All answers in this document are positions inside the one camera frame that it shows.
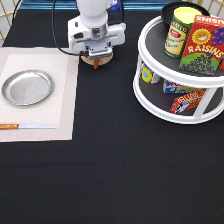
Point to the white blue carton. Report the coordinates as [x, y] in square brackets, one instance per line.
[172, 87]

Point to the yellow and blue packet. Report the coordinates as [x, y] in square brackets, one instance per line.
[148, 75]

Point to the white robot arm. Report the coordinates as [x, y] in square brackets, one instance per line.
[93, 13]

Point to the yellow green can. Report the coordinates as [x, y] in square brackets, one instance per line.
[180, 27]

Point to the beige woven placemat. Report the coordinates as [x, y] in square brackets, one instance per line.
[57, 109]

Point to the silver metal plate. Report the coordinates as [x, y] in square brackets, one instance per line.
[27, 87]

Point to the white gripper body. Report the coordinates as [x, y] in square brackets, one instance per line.
[94, 42]

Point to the red raisins box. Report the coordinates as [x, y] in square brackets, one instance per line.
[204, 49]

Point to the white two-tier turntable rack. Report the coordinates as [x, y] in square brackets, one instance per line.
[151, 52]

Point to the round wooden coaster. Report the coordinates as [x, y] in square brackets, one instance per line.
[101, 61]

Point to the wooden-handled fork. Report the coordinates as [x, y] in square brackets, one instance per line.
[96, 64]

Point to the red orange snack box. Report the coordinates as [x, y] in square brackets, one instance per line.
[187, 101]

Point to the wooden-handled knife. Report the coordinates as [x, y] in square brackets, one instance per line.
[26, 126]

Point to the black bowl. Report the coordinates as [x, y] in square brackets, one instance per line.
[167, 11]

